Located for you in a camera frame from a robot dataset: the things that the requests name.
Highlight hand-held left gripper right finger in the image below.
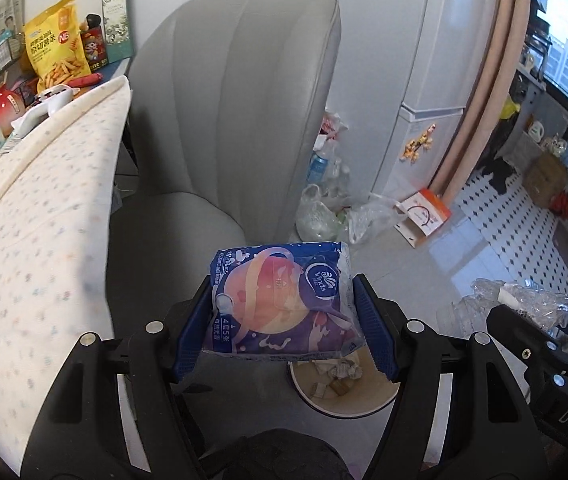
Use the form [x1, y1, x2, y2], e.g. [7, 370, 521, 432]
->
[351, 272, 550, 480]

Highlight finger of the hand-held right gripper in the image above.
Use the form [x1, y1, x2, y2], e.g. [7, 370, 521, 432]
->
[486, 304, 567, 391]

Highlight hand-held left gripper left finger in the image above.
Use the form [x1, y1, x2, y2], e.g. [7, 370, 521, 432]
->
[21, 275, 215, 480]

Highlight clear plastic bottle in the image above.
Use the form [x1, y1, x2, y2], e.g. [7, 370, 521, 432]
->
[436, 277, 568, 335]

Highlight beige trash bin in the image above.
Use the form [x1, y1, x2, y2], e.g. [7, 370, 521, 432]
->
[288, 350, 406, 420]

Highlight purple tissue pack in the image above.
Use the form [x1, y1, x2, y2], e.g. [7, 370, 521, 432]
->
[203, 241, 368, 364]

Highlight orange and white box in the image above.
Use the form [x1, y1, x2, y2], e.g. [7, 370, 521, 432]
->
[395, 189, 453, 249]

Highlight brown cardboard box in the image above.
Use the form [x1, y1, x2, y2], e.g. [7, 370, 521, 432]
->
[523, 152, 568, 209]

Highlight blue drink can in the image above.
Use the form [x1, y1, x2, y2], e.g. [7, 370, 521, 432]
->
[306, 152, 330, 186]

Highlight yellow fridge magnets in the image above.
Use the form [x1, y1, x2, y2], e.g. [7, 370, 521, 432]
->
[399, 124, 438, 164]

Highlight dotted cream tablecloth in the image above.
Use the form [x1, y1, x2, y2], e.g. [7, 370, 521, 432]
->
[0, 75, 133, 461]

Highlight grey chair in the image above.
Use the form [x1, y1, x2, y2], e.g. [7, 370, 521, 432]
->
[106, 0, 343, 411]

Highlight white game controller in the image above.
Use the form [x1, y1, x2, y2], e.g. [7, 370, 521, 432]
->
[11, 86, 81, 137]

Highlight red sausage stick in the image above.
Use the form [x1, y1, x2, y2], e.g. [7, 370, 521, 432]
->
[66, 74, 103, 89]

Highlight white refrigerator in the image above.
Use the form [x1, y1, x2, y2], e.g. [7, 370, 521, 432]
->
[324, 0, 503, 207]

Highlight red vase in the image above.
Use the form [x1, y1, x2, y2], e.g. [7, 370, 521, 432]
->
[0, 85, 28, 136]

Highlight red snack bag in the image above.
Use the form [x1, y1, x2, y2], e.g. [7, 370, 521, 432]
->
[80, 12, 111, 75]

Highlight yellow snack bag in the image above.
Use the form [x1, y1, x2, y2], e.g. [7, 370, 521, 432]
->
[23, 0, 86, 95]

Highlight tall green box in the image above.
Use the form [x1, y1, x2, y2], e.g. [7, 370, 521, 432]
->
[100, 0, 136, 63]

